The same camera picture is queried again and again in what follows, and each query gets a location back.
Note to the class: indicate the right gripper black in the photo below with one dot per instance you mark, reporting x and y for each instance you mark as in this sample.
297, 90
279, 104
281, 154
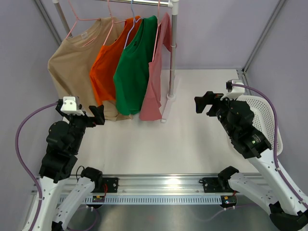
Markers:
201, 102

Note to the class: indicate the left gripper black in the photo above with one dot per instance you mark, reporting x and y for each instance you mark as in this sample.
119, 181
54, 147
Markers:
97, 112

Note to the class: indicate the orange t shirt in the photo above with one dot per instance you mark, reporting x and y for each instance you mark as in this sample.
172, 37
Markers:
104, 67

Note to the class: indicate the green t shirt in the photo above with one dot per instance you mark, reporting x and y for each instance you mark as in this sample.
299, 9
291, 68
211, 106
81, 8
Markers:
132, 73

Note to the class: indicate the beige t shirt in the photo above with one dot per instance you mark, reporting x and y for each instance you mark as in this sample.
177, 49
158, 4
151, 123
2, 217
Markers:
70, 65

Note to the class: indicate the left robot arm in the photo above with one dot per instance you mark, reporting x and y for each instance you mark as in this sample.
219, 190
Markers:
63, 143

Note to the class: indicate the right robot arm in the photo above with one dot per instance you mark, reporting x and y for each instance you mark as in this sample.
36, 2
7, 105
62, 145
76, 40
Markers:
284, 202

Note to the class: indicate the pink t shirt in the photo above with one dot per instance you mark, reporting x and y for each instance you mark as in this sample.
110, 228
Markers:
155, 98

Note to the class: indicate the white plastic basket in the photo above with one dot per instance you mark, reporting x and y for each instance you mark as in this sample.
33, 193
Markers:
263, 115

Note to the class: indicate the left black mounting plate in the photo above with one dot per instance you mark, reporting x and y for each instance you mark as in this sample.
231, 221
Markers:
109, 183

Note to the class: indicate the black mounting plate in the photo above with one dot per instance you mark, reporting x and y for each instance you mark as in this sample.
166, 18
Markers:
215, 185
109, 183

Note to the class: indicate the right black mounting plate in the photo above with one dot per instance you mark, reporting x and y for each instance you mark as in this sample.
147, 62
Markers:
215, 185

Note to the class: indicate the metal clothes rack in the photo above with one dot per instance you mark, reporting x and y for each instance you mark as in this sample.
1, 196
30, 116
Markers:
174, 6

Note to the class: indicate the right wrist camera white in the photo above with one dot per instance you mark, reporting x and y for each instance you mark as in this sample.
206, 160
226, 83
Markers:
235, 88

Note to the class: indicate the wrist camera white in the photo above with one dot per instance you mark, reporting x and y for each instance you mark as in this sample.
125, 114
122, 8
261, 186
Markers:
235, 88
71, 106

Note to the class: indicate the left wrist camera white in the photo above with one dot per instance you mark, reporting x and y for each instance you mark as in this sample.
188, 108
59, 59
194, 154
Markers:
71, 106

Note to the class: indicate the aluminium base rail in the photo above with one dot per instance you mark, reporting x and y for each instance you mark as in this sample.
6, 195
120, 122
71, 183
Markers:
170, 184

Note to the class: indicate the white slotted cable duct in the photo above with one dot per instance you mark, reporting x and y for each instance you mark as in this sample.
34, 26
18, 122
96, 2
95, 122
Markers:
153, 200

